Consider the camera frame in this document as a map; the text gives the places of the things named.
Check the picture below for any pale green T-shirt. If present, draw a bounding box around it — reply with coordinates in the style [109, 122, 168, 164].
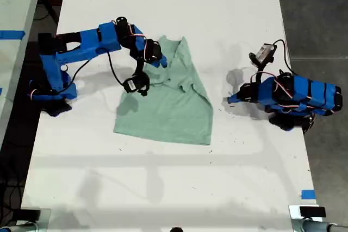
[113, 35, 214, 146]

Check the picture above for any short blue tape strip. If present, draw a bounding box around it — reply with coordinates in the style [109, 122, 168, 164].
[301, 189, 316, 200]

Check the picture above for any white mounting plate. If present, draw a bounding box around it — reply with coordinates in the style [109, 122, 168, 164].
[288, 204, 327, 220]

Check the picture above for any small black box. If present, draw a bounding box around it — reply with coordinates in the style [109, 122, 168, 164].
[19, 209, 41, 222]
[299, 206, 326, 218]

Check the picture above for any long blue tape strip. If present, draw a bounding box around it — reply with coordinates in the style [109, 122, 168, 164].
[0, 29, 27, 40]

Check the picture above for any pale grey side table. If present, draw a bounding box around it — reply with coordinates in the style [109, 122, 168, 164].
[0, 0, 46, 140]

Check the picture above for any grey metal pipe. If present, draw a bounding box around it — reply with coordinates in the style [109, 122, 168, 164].
[291, 217, 348, 232]
[0, 222, 38, 232]

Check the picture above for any grey metal plate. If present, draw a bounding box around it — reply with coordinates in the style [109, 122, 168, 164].
[15, 208, 52, 229]

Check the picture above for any black camera stalk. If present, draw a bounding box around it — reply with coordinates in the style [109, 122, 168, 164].
[133, 57, 145, 77]
[255, 60, 274, 74]

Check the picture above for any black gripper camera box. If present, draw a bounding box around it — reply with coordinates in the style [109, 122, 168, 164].
[248, 43, 278, 66]
[123, 72, 151, 97]

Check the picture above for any black camera cable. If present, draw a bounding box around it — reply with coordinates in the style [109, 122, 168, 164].
[272, 39, 294, 77]
[61, 51, 130, 87]

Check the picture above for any black floor cable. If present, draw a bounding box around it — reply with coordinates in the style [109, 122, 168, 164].
[0, 180, 24, 216]
[34, 3, 57, 22]

